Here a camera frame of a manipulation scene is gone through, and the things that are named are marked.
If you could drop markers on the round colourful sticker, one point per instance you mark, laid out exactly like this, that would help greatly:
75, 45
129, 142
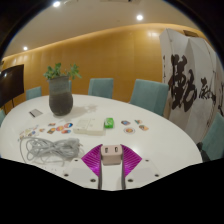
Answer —
68, 125
138, 121
60, 128
51, 130
143, 127
41, 130
125, 122
129, 130
66, 131
51, 124

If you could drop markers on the flat white box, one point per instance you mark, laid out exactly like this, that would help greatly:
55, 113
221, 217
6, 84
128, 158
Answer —
89, 126

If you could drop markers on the black television screen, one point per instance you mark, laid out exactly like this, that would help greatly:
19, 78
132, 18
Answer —
10, 85

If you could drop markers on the green plant in grey pot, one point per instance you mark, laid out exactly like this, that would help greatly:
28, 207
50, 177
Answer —
60, 100

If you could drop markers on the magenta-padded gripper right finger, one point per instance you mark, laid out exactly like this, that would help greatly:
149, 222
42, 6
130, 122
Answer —
131, 161

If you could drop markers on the small grey card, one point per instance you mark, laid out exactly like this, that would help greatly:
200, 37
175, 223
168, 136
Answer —
35, 113

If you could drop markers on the white calligraphy folding screen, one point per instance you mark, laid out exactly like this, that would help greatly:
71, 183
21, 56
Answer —
193, 60

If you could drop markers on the teal upholstered chair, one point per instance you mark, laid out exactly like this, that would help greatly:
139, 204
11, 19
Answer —
1, 117
216, 136
70, 85
149, 96
33, 93
101, 87

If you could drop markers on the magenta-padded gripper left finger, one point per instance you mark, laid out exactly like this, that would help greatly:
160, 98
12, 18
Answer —
91, 161

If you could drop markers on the small green packet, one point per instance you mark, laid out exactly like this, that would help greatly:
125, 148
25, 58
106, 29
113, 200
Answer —
108, 123

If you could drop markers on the ceiling spot lights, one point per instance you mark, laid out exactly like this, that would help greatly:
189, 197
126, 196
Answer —
139, 17

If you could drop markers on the white sheet of colourful stickers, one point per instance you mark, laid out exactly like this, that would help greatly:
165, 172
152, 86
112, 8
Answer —
28, 132

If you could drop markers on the pinkish white charger block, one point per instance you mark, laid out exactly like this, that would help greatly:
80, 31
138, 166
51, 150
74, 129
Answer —
111, 157

